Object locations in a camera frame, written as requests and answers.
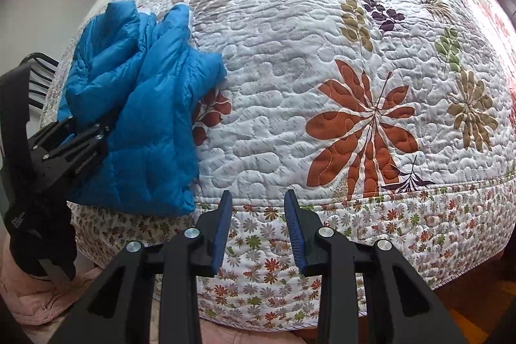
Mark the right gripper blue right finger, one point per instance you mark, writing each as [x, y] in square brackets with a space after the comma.
[321, 251]

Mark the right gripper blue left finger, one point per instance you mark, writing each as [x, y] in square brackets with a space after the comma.
[195, 252]

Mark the blue puffer jacket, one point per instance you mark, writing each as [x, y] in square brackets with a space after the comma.
[141, 75]

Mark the black metal chair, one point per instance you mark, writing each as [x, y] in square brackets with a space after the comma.
[42, 72]

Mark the floral quilted bedspread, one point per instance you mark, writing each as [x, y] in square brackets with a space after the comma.
[390, 119]

